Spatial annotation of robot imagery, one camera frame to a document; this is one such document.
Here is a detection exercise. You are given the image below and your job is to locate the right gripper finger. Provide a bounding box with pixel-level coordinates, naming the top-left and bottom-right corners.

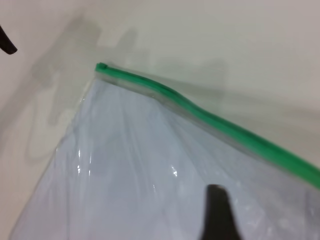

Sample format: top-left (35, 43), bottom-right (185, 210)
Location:
top-left (196, 184), bottom-right (241, 240)

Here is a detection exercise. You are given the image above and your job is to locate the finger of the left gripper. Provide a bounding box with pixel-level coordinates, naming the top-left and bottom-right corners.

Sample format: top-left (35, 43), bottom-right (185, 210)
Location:
top-left (0, 24), bottom-right (19, 56)

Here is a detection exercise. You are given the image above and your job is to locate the clear plastic zip bag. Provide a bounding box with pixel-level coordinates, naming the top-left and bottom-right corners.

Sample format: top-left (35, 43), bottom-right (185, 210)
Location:
top-left (7, 62), bottom-right (320, 240)

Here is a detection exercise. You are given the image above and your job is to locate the green zipper slider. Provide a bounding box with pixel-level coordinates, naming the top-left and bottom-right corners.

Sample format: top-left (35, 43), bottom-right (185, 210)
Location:
top-left (95, 62), bottom-right (111, 74)

